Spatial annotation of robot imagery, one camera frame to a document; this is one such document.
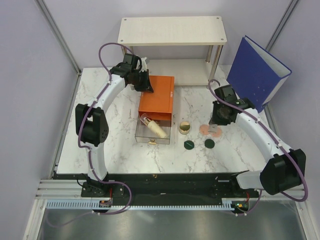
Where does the orange drawer box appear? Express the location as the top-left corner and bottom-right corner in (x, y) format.
(138, 75), (175, 122)

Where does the gold round jar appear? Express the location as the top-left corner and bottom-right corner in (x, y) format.
(178, 121), (191, 135)

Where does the pink powder puff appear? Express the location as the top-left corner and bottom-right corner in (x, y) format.
(199, 124), (210, 136)
(210, 127), (222, 138)

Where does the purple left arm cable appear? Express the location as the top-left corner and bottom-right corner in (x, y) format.
(46, 42), (137, 228)

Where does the white two-tier shelf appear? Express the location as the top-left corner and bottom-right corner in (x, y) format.
(118, 16), (227, 86)

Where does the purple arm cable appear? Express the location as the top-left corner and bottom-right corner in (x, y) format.
(207, 79), (309, 217)
(46, 42), (137, 228)

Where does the light blue cable duct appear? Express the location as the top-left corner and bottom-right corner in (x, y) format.
(45, 199), (249, 211)

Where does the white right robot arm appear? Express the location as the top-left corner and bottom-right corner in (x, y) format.
(208, 85), (308, 197)

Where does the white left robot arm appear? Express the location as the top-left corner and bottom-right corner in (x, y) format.
(75, 53), (154, 197)

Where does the clear grey tube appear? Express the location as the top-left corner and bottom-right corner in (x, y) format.
(208, 124), (219, 133)

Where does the pink powder puff left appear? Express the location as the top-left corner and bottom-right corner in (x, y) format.
(199, 124), (210, 136)

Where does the pink powder puff right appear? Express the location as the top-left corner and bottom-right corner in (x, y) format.
(210, 127), (222, 138)

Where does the dark green lid left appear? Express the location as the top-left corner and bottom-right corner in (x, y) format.
(183, 140), (195, 150)

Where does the blue ring binder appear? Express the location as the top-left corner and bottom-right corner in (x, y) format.
(226, 36), (292, 113)

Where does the cream lotion bottle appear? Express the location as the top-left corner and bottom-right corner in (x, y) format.
(141, 117), (167, 139)

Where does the dark green lid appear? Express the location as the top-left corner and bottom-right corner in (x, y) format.
(204, 139), (215, 149)
(183, 140), (195, 150)

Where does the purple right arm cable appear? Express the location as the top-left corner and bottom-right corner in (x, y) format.
(207, 79), (309, 217)

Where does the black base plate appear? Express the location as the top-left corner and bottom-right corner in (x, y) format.
(81, 172), (259, 205)

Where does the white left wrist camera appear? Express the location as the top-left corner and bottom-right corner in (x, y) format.
(137, 57), (150, 72)

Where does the dark green lid right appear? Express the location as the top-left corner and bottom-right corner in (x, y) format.
(204, 139), (215, 149)

